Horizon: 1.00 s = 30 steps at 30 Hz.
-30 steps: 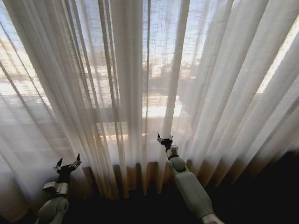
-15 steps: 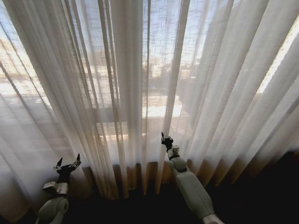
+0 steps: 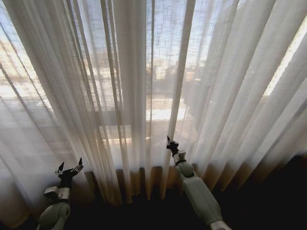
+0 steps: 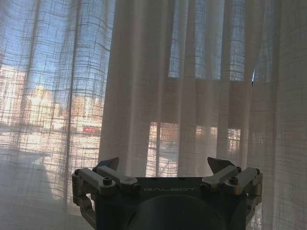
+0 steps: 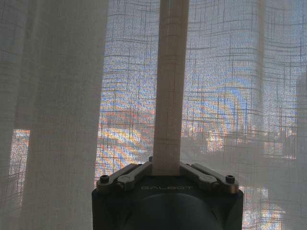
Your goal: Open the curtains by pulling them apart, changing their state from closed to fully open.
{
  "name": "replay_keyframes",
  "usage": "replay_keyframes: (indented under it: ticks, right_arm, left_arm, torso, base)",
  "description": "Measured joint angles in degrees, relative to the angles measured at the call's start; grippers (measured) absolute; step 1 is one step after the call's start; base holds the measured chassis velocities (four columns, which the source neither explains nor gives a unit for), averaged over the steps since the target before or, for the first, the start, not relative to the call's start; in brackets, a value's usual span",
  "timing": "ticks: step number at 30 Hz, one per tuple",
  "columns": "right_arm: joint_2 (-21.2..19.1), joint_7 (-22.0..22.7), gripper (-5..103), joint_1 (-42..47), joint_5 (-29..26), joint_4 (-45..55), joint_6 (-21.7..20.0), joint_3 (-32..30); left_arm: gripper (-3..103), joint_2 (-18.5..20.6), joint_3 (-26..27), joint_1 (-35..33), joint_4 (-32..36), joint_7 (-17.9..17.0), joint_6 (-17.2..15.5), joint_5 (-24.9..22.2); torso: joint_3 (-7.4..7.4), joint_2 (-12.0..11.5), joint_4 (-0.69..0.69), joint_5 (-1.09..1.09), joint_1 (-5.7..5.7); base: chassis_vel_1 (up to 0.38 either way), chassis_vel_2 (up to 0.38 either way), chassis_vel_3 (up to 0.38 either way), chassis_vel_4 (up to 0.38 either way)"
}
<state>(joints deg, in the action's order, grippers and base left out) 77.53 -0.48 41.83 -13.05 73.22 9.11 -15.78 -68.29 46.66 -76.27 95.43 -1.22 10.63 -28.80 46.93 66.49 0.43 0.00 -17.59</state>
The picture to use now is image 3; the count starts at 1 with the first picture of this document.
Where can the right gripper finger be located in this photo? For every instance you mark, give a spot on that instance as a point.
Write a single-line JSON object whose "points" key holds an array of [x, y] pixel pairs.
{"points": [[168, 141], [175, 144]]}

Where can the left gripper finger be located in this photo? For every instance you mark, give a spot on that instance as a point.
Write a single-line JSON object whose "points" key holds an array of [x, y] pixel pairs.
{"points": [[78, 165], [60, 168]]}

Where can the sheer white curtain panel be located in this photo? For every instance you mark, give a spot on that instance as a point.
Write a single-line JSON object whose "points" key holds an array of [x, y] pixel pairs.
{"points": [[60, 95], [239, 95]]}

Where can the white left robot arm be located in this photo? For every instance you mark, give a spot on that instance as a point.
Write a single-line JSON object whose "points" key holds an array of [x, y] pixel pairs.
{"points": [[54, 213]]}

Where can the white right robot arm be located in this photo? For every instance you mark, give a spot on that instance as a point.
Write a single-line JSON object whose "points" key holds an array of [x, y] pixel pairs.
{"points": [[199, 191]]}

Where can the window with city view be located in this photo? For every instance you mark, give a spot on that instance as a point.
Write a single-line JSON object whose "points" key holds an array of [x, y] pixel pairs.
{"points": [[163, 72]]}

